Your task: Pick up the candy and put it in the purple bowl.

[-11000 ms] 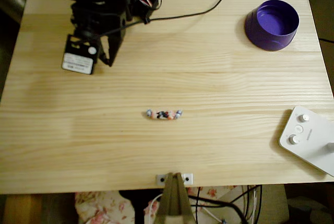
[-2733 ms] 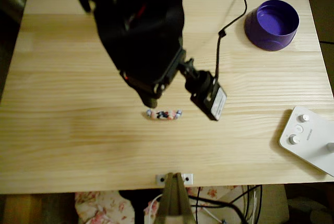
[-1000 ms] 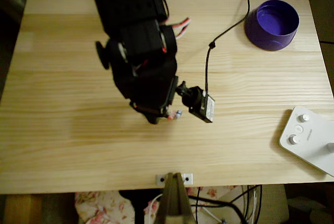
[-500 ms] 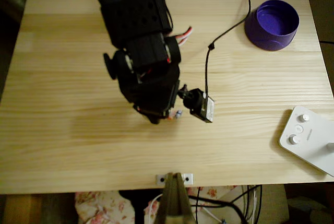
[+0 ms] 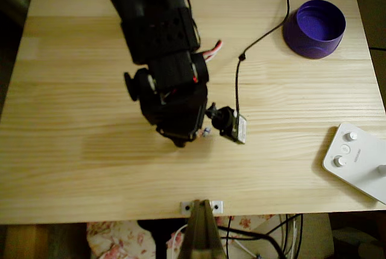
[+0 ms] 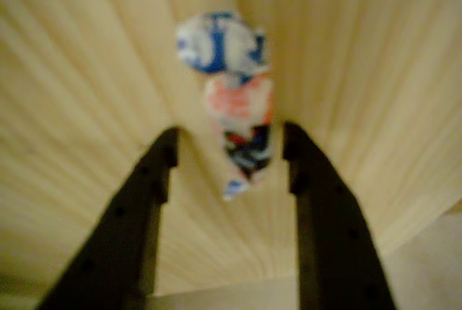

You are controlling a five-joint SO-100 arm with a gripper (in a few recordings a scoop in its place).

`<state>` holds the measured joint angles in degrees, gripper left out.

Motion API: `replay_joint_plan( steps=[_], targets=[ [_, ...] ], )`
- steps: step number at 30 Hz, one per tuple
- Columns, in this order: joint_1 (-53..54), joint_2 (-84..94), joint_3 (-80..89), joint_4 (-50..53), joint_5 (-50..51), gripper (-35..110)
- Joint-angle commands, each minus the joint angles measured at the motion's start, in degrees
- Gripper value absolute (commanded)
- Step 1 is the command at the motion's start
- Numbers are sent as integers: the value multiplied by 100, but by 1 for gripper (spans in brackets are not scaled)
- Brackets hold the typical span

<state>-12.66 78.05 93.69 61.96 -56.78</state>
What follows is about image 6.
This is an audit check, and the candy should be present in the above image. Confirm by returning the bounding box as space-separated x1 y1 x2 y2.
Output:
175 11 274 201

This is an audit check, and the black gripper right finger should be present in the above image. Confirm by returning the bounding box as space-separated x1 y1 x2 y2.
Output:
282 120 398 310

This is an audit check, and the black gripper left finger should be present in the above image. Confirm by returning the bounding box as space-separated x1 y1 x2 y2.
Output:
35 126 180 310

